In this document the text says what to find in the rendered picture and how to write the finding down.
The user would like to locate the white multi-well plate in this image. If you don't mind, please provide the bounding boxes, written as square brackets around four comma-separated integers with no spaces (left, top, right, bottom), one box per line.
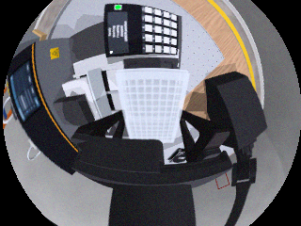
[116,68,190,143]

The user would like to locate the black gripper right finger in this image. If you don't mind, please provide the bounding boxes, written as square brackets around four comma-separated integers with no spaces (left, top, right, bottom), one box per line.
[180,110,230,162]

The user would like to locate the black rectangular pad with white corner marks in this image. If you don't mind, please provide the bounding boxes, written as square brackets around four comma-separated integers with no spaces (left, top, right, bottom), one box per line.
[168,148,186,163]

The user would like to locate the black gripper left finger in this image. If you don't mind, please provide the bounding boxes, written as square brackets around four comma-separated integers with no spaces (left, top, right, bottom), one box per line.
[75,110,125,138]

